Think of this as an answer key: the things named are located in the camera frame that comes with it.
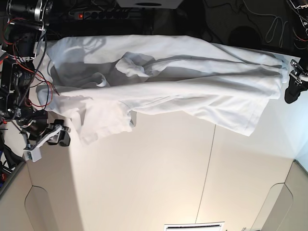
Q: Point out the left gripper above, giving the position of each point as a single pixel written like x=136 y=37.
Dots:
x=298 y=81

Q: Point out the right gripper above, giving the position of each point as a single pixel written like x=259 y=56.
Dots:
x=37 y=131

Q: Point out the white t-shirt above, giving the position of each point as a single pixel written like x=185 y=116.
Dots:
x=101 y=80

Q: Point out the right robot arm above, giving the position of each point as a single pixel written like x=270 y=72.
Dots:
x=22 y=37

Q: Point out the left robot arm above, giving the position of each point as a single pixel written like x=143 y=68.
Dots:
x=298 y=16

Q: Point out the white power strip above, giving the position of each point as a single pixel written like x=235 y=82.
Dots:
x=99 y=15

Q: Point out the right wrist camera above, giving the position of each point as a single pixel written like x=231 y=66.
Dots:
x=32 y=154

